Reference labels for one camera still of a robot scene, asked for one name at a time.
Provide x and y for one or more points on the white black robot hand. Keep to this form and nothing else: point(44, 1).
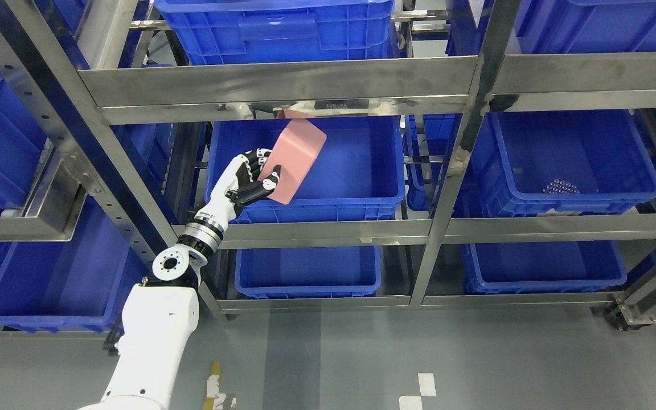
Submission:
point(239, 185)

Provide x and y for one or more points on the pink plastic storage box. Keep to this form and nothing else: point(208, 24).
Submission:
point(296, 150)

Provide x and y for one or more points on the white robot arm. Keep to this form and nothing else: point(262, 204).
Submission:
point(158, 319)

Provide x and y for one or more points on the blue bin middle centre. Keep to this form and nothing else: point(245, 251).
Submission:
point(357, 176)

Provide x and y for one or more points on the blue bin bottom centre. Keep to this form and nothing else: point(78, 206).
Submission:
point(317, 272)

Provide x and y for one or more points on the blue bin top centre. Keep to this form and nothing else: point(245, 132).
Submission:
point(237, 32)

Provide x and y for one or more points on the blue bin lower left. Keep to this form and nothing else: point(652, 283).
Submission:
point(81, 284)

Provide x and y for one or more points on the blue bin middle right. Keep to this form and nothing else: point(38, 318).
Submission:
point(561, 162)

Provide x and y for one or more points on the blue bin top right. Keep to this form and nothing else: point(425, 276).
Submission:
point(586, 27)

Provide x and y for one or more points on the blue bin bottom right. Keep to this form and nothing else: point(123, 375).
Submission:
point(541, 267)

